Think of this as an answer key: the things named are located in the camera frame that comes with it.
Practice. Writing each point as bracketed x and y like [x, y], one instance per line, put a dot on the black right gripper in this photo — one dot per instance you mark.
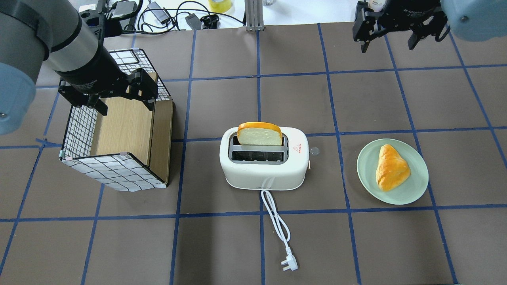
[410, 15]

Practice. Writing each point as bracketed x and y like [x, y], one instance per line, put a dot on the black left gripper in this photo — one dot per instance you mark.
[92, 76]

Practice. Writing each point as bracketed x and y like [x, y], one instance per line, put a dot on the white toaster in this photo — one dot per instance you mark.
[275, 168]

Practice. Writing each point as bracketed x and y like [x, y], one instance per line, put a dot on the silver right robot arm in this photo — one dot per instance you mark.
[470, 20]

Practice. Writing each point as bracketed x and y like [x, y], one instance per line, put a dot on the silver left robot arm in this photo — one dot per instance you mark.
[71, 42]

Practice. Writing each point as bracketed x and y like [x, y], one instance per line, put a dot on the wooden box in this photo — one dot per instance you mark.
[131, 145]

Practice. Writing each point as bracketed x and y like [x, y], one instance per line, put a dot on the black power adapter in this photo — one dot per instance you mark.
[160, 14]

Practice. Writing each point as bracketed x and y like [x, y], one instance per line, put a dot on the green plate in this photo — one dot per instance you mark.
[409, 191]

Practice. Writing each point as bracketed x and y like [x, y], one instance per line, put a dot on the triangular yellow pastry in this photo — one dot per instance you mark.
[392, 169]

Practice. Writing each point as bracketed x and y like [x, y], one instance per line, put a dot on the toast bread slice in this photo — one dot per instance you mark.
[259, 133]

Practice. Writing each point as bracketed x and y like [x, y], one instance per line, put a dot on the yellow tape roll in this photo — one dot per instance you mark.
[220, 6]

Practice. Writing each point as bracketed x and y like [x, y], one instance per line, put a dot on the wire basket with checked cloth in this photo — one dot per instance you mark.
[76, 146]

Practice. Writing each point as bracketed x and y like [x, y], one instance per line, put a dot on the aluminium frame post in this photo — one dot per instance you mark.
[254, 15]

